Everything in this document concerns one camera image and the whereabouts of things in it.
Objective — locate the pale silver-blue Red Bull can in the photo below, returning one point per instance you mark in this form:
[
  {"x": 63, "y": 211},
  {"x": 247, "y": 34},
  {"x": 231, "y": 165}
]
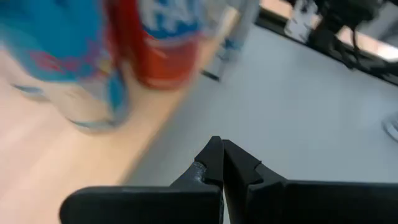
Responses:
[{"x": 62, "y": 37}]

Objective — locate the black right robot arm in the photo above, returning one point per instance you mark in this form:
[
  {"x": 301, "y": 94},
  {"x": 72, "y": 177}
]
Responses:
[{"x": 335, "y": 15}]

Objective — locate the wooden shelf with black legs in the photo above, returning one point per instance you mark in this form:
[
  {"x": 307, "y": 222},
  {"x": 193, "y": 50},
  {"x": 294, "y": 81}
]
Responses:
[{"x": 62, "y": 161}]

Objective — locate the red Fanta strawberry can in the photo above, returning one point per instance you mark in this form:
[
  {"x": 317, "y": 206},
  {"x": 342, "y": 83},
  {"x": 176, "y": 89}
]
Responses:
[{"x": 168, "y": 62}]

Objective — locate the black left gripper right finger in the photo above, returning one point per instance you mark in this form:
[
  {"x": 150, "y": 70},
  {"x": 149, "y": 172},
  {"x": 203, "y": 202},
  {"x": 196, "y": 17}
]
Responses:
[{"x": 242, "y": 174}]

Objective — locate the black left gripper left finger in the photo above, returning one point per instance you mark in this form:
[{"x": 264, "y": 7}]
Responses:
[{"x": 199, "y": 174}]

